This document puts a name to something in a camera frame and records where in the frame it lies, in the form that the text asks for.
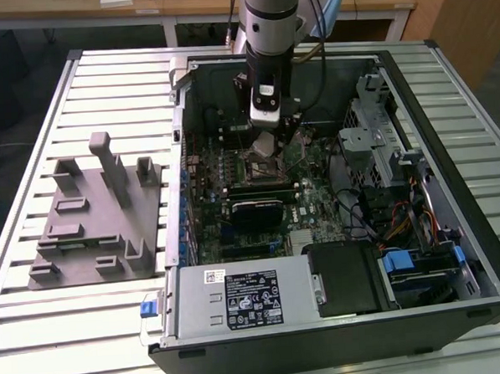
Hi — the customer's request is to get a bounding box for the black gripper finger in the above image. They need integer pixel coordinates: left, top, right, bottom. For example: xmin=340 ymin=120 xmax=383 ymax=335
xmin=280 ymin=115 xmax=303 ymax=151

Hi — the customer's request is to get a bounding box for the silver CPU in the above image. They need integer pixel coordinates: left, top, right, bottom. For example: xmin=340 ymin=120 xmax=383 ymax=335
xmin=250 ymin=131 xmax=281 ymax=159

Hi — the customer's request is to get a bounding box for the CPU socket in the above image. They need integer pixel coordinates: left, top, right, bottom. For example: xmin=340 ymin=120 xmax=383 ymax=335
xmin=241 ymin=149 xmax=286 ymax=185

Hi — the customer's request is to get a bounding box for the green motherboard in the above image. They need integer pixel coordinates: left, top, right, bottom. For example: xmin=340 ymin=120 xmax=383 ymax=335
xmin=183 ymin=117 xmax=349 ymax=267

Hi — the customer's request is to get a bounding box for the perforated metal drive cage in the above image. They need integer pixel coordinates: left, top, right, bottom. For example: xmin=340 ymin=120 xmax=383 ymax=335
xmin=334 ymin=70 xmax=434 ymax=194

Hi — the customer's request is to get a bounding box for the black graphics card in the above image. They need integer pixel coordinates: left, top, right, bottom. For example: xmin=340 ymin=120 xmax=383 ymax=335
xmin=229 ymin=198 xmax=286 ymax=240

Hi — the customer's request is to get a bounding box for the silver chipset heatsink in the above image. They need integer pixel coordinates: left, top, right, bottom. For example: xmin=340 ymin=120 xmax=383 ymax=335
xmin=288 ymin=228 xmax=318 ymax=253

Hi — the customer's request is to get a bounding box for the black plastic shroud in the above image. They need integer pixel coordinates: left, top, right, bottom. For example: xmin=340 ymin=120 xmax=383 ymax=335
xmin=306 ymin=238 xmax=392 ymax=319

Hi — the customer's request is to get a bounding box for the blue disk carrier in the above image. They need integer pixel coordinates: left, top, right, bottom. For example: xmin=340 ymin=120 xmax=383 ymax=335
xmin=381 ymin=244 xmax=466 ymax=279

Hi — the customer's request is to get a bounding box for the grey power supply unit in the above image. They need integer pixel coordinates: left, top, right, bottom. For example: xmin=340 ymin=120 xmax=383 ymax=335
xmin=169 ymin=256 xmax=322 ymax=341

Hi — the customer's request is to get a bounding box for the grey parts rack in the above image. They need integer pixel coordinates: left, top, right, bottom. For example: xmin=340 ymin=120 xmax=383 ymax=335
xmin=19 ymin=127 xmax=168 ymax=292

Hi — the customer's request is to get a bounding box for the wooden cabinet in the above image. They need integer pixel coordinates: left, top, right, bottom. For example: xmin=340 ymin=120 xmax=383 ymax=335
xmin=401 ymin=0 xmax=500 ymax=100

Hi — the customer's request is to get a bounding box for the wooden desk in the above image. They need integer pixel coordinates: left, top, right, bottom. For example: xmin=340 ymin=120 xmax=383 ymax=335
xmin=0 ymin=0 xmax=420 ymax=63

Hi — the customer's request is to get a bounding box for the blue case latch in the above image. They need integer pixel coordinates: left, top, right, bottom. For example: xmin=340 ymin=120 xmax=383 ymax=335
xmin=138 ymin=299 xmax=159 ymax=320

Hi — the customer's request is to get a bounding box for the black PC case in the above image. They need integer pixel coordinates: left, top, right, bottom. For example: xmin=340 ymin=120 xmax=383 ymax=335
xmin=131 ymin=38 xmax=500 ymax=374

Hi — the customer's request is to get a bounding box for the metal disk bay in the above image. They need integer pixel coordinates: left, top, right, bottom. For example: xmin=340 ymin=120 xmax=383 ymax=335
xmin=374 ymin=241 xmax=492 ymax=311

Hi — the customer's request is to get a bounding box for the green RAM stick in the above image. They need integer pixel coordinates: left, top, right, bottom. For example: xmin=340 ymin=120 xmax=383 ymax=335
xmin=54 ymin=239 xmax=102 ymax=252

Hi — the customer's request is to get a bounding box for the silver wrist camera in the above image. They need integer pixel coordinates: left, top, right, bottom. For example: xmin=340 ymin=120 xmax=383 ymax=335
xmin=247 ymin=82 xmax=285 ymax=132

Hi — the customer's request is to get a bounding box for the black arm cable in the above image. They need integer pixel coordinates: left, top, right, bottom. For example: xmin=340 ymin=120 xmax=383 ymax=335
xmin=292 ymin=0 xmax=333 ymax=122

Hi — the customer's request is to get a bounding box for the orange yellow wire bundle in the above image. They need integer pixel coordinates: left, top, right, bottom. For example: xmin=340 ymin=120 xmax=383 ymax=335
xmin=377 ymin=176 xmax=444 ymax=251

